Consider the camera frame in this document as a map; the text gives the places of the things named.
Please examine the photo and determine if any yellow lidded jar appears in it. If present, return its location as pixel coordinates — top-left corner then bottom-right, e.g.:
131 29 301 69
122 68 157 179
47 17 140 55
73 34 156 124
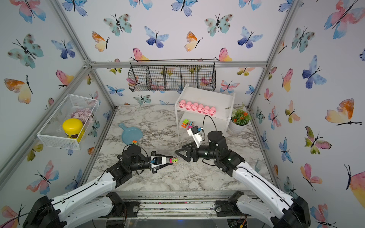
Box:
62 118 85 143

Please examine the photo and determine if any white mesh wall basket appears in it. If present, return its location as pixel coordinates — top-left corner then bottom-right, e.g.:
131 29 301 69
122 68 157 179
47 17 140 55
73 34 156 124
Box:
37 94 99 150

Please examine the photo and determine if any pink round chips pile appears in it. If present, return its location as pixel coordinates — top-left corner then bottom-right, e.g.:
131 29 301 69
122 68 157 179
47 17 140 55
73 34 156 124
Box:
71 108 94 124

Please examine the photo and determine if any pink toy car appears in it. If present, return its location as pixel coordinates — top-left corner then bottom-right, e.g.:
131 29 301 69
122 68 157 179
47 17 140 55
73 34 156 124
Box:
169 157 178 163

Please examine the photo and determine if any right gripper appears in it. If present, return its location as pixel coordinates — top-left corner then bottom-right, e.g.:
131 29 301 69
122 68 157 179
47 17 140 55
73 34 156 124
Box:
176 142 221 164

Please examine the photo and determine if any orange green toy car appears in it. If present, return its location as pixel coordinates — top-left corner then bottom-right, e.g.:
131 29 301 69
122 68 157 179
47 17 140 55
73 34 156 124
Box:
181 119 189 128

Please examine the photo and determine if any white two-tier shelf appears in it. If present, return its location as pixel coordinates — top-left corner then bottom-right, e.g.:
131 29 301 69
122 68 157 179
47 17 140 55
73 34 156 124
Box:
175 84 235 141

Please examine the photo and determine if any black wire wall basket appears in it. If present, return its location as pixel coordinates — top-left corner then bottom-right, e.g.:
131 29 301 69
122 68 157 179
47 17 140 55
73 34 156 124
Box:
127 59 216 92

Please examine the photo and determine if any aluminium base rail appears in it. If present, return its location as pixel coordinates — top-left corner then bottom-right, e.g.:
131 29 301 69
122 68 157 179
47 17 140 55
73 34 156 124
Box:
56 190 297 226

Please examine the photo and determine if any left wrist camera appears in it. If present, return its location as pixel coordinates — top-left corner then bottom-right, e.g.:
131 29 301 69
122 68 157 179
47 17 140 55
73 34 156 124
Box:
151 156 169 168

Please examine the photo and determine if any potted plant with flowers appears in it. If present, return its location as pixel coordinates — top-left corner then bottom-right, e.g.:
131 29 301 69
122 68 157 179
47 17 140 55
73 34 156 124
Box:
229 107 252 134

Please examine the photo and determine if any pink pig toy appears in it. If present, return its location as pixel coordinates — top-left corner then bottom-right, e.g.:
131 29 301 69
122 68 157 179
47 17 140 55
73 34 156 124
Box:
203 106 210 115
185 102 193 111
192 103 199 111
197 104 204 113
179 100 186 108

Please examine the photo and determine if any pink teal toy bus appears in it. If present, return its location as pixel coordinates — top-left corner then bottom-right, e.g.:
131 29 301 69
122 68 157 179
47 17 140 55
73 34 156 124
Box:
187 121 194 129

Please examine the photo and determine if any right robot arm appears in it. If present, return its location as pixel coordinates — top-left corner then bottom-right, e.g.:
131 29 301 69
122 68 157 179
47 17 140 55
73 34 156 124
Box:
175 131 311 228

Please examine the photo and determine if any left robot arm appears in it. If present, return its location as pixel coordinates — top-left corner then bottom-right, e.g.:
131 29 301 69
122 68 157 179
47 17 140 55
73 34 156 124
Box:
22 144 178 228

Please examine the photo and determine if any teal plastic paddle plate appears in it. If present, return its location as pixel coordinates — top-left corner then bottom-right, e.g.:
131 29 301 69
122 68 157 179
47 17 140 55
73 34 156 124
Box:
118 123 144 144

